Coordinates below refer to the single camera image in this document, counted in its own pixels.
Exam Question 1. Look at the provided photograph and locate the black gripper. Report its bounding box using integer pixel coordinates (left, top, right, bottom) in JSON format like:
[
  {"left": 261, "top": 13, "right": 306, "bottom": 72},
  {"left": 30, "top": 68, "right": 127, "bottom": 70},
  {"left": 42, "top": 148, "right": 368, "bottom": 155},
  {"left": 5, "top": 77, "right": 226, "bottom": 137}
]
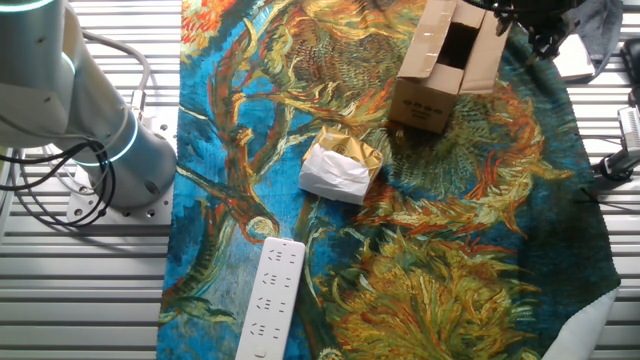
[{"left": 492, "top": 0, "right": 586, "bottom": 60}]

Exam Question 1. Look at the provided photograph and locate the brown cardboard box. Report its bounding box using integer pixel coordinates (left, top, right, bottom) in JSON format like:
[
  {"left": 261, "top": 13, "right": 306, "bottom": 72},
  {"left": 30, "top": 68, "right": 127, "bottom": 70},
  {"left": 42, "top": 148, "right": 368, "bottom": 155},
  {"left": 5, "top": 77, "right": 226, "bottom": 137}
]
[{"left": 388, "top": 0, "right": 512, "bottom": 135}]

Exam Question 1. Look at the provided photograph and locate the white flat box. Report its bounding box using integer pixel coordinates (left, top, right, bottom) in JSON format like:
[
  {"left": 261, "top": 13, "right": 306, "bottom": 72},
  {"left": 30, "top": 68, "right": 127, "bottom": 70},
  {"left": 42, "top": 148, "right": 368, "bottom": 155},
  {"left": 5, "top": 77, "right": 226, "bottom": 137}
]
[{"left": 552, "top": 33, "right": 597, "bottom": 82}]

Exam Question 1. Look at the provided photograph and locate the grey cloth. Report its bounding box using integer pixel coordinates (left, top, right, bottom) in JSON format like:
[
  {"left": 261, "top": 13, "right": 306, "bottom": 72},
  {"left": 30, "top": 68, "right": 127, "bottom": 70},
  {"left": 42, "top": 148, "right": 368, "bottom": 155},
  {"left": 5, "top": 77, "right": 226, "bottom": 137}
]
[{"left": 562, "top": 0, "right": 624, "bottom": 85}]

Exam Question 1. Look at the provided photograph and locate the black rounded device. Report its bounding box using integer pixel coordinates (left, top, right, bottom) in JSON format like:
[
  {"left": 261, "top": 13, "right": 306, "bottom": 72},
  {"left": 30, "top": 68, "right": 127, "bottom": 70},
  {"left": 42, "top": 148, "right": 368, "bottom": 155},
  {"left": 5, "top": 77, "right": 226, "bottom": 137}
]
[{"left": 619, "top": 37, "right": 640, "bottom": 109}]

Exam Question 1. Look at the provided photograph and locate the sunflower painting cloth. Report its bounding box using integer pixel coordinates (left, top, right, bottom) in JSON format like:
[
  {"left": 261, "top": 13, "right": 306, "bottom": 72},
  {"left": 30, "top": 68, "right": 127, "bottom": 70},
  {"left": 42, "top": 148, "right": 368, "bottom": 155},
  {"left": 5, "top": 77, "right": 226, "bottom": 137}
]
[{"left": 155, "top": 0, "right": 621, "bottom": 360}]

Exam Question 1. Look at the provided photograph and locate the gold and white tissue pack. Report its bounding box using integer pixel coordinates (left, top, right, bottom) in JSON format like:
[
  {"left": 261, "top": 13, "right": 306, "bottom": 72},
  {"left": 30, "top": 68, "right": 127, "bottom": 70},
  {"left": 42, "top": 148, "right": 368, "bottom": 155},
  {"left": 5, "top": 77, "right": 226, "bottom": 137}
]
[{"left": 297, "top": 124, "right": 386, "bottom": 206}]

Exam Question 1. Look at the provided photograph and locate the white power strip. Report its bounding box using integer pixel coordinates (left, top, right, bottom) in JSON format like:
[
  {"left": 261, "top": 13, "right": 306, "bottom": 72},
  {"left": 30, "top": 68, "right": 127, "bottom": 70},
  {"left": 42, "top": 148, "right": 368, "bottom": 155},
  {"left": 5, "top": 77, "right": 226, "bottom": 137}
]
[{"left": 234, "top": 236, "right": 307, "bottom": 360}]

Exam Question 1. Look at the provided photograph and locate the silver exterior camera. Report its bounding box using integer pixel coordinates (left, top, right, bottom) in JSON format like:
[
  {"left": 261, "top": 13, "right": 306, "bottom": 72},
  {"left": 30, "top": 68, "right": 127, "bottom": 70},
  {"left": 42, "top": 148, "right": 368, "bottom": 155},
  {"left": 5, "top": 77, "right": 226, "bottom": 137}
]
[{"left": 616, "top": 103, "right": 640, "bottom": 151}]

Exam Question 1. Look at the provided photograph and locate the grey camera clamp mount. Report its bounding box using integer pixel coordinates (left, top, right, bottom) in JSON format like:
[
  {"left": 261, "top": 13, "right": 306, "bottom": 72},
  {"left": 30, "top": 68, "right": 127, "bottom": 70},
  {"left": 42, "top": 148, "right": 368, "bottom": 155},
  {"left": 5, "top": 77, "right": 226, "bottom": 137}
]
[{"left": 591, "top": 146, "right": 640, "bottom": 183}]

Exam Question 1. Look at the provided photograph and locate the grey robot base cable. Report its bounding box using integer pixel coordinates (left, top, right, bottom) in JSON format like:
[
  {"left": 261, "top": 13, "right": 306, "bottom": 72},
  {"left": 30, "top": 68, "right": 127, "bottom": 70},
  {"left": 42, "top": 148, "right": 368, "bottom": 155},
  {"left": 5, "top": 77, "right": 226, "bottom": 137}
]
[{"left": 82, "top": 30, "right": 152, "bottom": 124}]

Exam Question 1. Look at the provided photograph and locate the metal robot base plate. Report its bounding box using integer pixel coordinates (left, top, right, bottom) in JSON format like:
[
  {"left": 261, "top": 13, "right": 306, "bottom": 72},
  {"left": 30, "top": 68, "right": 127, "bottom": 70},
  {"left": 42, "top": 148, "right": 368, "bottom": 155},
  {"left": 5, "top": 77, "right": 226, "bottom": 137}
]
[{"left": 65, "top": 119, "right": 177, "bottom": 222}]

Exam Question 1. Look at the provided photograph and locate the black cable bundle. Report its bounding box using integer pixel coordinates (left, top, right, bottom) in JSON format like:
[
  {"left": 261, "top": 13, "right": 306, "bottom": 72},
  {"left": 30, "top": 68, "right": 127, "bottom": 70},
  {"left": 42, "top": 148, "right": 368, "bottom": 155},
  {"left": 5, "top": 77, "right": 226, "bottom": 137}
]
[{"left": 0, "top": 139, "right": 117, "bottom": 229}]

